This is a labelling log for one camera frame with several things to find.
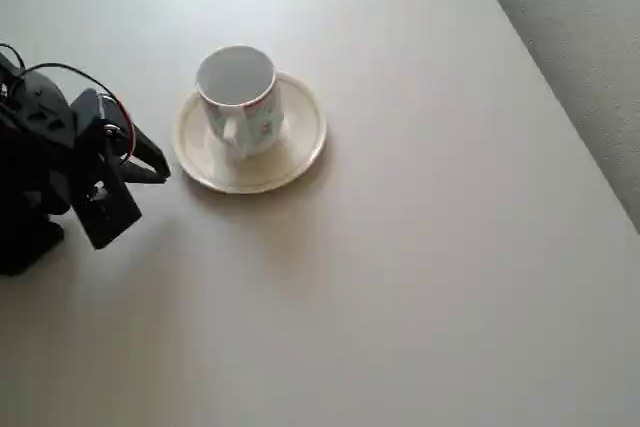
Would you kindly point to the white ceramic mug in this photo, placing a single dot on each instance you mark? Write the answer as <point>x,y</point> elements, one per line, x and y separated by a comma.
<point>235,77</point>

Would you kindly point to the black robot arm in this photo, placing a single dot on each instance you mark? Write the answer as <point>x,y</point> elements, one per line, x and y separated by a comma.
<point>30,157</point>

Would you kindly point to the cream porcelain saucer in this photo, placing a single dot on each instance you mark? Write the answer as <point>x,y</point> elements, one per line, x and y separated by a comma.
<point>300,137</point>

